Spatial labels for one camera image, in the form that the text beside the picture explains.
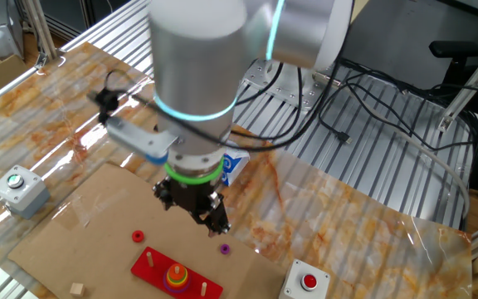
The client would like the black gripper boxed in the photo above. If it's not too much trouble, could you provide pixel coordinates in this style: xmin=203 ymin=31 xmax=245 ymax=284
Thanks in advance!
xmin=152 ymin=175 xmax=232 ymax=239

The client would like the red Hanoi base with pegs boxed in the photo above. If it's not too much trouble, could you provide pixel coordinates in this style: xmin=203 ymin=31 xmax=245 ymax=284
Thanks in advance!
xmin=129 ymin=246 xmax=225 ymax=299

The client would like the blue white tissue pack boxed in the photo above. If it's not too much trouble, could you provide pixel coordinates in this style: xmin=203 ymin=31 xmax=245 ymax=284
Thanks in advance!
xmin=221 ymin=141 xmax=251 ymax=187

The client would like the brown cardboard sheet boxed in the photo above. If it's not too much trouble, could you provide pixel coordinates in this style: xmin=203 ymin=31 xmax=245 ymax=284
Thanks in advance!
xmin=7 ymin=162 xmax=290 ymax=299

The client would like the red push button box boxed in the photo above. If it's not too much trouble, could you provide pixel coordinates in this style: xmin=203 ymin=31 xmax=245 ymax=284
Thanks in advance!
xmin=278 ymin=258 xmax=331 ymax=299

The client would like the green push button box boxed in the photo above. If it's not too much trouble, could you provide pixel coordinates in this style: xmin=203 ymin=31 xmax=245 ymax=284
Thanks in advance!
xmin=0 ymin=164 xmax=51 ymax=220

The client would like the marble pattern table mat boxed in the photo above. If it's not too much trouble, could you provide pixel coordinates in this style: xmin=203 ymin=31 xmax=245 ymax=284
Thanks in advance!
xmin=0 ymin=41 xmax=474 ymax=299

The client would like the black office chair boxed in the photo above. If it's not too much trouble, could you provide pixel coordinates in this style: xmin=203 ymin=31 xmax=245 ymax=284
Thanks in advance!
xmin=428 ymin=39 xmax=478 ymax=204

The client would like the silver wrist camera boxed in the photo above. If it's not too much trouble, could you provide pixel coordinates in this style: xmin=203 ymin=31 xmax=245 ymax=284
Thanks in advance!
xmin=105 ymin=115 xmax=180 ymax=165

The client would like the black camera cable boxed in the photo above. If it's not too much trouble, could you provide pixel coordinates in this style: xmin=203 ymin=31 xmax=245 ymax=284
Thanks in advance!
xmin=87 ymin=68 xmax=344 ymax=153

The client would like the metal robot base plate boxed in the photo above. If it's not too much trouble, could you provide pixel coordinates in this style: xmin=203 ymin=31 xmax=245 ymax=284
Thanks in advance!
xmin=241 ymin=57 xmax=343 ymax=111

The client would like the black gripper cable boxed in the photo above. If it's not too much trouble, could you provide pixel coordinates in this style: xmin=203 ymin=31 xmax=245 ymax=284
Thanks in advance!
xmin=230 ymin=61 xmax=306 ymax=142

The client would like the black USB cable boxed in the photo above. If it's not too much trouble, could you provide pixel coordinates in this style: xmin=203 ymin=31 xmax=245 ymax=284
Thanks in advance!
xmin=318 ymin=95 xmax=354 ymax=145

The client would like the black cable bundle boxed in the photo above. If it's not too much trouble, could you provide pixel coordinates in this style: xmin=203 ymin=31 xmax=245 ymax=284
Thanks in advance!
xmin=338 ymin=57 xmax=478 ymax=153

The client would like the pale metal frame upright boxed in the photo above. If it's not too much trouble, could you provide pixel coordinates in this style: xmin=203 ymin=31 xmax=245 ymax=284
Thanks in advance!
xmin=22 ymin=0 xmax=58 ymax=60

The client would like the grey hose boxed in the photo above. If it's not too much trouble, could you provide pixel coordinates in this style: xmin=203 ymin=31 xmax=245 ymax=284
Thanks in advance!
xmin=346 ymin=89 xmax=471 ymax=221

